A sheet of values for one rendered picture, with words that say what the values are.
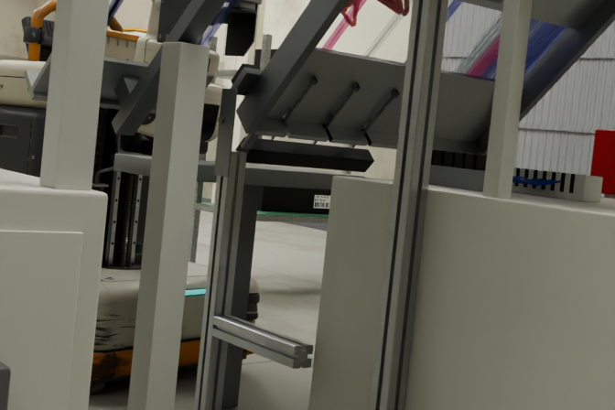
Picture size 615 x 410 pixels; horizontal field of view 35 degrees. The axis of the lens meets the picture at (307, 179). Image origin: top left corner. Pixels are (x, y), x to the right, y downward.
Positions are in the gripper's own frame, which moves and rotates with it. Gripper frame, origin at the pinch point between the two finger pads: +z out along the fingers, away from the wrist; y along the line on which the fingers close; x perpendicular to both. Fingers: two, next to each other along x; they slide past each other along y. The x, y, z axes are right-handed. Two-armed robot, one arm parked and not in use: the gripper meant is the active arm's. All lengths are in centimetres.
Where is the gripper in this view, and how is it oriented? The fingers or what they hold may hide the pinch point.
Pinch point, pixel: (402, 10)
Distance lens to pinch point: 193.5
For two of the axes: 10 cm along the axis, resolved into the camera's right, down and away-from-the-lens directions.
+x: -5.5, 5.7, 6.1
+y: 7.8, 0.7, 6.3
